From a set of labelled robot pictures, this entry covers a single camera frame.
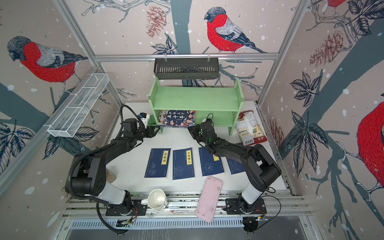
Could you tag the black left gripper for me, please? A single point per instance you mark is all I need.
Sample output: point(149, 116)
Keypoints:
point(150, 131)

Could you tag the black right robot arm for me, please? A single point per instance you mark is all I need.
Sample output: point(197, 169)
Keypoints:
point(261, 169)

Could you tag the black hanging basket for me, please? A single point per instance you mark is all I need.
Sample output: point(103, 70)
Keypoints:
point(187, 68)

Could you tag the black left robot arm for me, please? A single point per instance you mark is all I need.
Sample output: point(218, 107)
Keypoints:
point(87, 178)

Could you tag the white ceramic mug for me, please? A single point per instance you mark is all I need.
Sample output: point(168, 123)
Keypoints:
point(157, 200)

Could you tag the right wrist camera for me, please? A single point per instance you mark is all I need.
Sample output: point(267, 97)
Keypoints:
point(209, 119)

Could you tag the white wire mesh basket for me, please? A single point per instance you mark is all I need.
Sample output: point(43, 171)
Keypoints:
point(81, 102)

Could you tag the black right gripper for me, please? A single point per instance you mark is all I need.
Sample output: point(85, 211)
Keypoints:
point(195, 131)

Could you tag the blue book far left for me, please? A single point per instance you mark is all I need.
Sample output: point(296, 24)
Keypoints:
point(157, 166)

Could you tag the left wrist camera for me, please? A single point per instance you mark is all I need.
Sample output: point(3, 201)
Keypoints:
point(133, 125)

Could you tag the green wooden shelf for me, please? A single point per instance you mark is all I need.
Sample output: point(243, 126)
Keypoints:
point(224, 103)

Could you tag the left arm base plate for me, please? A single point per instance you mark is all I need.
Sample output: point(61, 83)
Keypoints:
point(137, 209)

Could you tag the snack bag red white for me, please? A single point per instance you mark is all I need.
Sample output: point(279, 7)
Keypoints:
point(249, 130)

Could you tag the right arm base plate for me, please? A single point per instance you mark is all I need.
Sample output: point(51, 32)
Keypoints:
point(241, 207)

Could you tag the small glass jar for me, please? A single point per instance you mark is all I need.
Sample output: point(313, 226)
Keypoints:
point(110, 176)

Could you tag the colourful cartoon cover book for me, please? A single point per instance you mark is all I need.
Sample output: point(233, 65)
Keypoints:
point(177, 118)

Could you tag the blue book far right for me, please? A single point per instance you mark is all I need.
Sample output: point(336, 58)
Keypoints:
point(235, 167)

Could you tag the pink rectangular tray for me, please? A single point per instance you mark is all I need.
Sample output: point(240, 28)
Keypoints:
point(209, 199)

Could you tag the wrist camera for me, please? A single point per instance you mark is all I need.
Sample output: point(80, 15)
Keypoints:
point(209, 119)
point(133, 125)

